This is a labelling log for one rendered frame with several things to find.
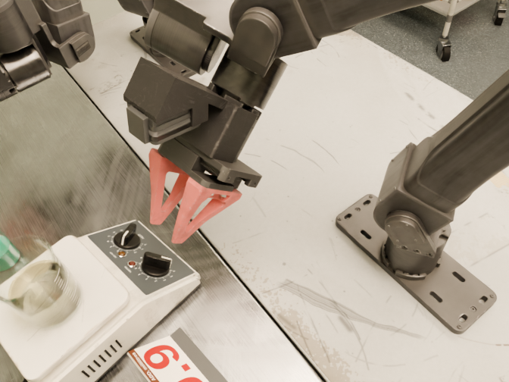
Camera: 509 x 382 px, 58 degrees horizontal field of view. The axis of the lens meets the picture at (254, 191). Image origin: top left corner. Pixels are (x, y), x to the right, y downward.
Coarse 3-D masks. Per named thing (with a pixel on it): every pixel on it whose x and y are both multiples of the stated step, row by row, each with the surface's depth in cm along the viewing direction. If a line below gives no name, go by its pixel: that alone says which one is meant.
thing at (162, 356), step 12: (144, 348) 49; (156, 348) 50; (168, 348) 50; (144, 360) 48; (156, 360) 48; (168, 360) 49; (180, 360) 50; (156, 372) 47; (168, 372) 48; (180, 372) 48; (192, 372) 49
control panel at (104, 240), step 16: (128, 224) 58; (96, 240) 54; (112, 240) 55; (144, 240) 57; (112, 256) 53; (128, 256) 53; (176, 256) 56; (128, 272) 51; (144, 272) 52; (176, 272) 53; (192, 272) 54; (144, 288) 50; (160, 288) 50
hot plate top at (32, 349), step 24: (72, 240) 52; (72, 264) 50; (96, 264) 49; (96, 288) 47; (120, 288) 47; (0, 312) 47; (96, 312) 46; (0, 336) 45; (24, 336) 45; (48, 336) 45; (72, 336) 44; (24, 360) 43; (48, 360) 43
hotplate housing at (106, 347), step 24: (168, 288) 51; (192, 288) 54; (120, 312) 48; (144, 312) 49; (168, 312) 53; (96, 336) 46; (120, 336) 48; (144, 336) 52; (72, 360) 45; (96, 360) 47
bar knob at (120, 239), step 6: (126, 228) 55; (132, 228) 55; (120, 234) 56; (126, 234) 54; (132, 234) 55; (114, 240) 55; (120, 240) 54; (126, 240) 54; (132, 240) 55; (138, 240) 56; (120, 246) 54; (126, 246) 54; (132, 246) 55
